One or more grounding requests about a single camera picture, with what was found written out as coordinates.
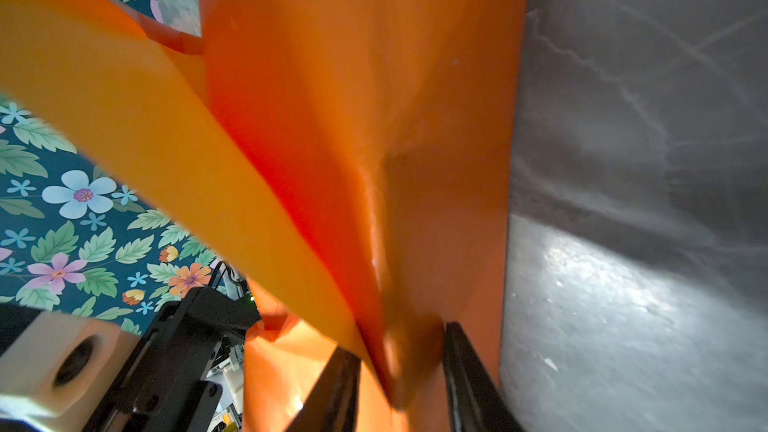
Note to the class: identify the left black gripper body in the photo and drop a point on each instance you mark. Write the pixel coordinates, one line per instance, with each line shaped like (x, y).
(163, 384)

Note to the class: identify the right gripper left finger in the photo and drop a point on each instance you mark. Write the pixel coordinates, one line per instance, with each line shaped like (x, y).
(332, 405)

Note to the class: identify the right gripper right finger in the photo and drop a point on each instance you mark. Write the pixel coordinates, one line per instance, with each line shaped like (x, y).
(474, 402)

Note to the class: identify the yellow orange wrapping paper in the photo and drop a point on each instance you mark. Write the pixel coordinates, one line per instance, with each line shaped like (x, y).
(351, 157)

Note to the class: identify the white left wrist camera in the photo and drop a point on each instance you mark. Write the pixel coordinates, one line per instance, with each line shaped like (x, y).
(56, 368)

